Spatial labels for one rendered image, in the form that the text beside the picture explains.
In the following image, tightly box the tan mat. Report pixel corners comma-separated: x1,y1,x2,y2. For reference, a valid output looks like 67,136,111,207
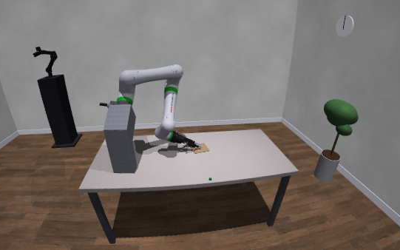
191,143,210,154

